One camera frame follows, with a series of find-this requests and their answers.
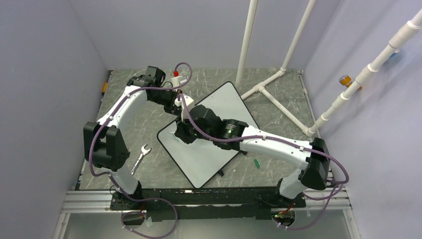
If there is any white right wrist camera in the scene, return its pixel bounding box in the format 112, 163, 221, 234
174, 94, 195, 121

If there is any green marker cap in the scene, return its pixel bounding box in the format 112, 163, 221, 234
254, 159, 260, 169

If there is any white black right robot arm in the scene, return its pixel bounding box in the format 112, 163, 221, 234
175, 105, 330, 207

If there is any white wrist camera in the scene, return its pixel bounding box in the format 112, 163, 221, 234
170, 70, 191, 90
174, 94, 195, 121

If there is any white whiteboard black frame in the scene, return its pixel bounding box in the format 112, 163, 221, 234
157, 82, 258, 188

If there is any silver open-end wrench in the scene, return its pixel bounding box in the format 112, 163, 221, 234
130, 144, 152, 175

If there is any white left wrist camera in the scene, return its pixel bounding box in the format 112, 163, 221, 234
170, 70, 191, 90

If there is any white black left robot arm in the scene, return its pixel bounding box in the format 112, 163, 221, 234
83, 66, 191, 209

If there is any white PVC pipe frame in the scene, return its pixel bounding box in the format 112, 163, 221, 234
233, 0, 422, 138

